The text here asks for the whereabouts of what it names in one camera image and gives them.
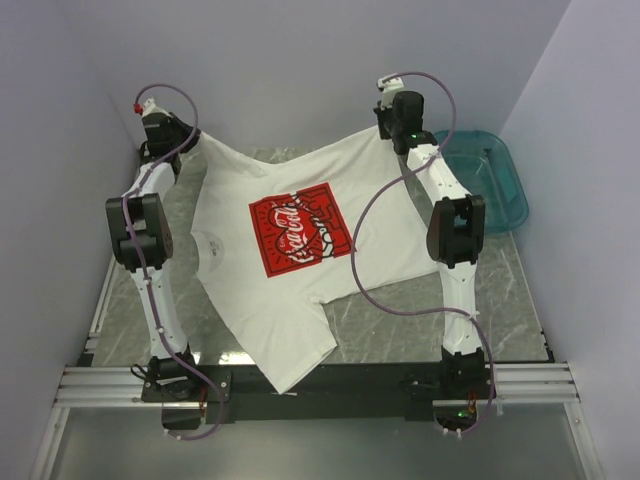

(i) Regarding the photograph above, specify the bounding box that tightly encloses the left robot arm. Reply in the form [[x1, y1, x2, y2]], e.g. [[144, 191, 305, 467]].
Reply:
[[105, 105, 202, 402]]

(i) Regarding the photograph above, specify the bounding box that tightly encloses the aluminium frame rail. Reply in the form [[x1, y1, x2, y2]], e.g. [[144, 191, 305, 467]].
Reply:
[[53, 363, 580, 408]]

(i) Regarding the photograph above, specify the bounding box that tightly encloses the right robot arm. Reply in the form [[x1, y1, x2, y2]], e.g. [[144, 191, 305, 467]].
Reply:
[[374, 82, 488, 399]]

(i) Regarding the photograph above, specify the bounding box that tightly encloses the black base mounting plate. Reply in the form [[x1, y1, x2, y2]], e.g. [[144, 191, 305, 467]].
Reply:
[[139, 360, 499, 426]]

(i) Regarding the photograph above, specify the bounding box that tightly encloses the teal plastic bin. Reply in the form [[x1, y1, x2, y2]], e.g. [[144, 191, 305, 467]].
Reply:
[[442, 130, 529, 234]]

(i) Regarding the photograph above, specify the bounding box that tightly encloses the white t-shirt red print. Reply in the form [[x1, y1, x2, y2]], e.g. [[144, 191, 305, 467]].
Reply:
[[191, 127, 436, 393]]

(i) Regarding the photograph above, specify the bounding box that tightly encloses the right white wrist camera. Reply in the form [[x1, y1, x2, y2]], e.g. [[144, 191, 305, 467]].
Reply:
[[377, 76, 405, 110]]

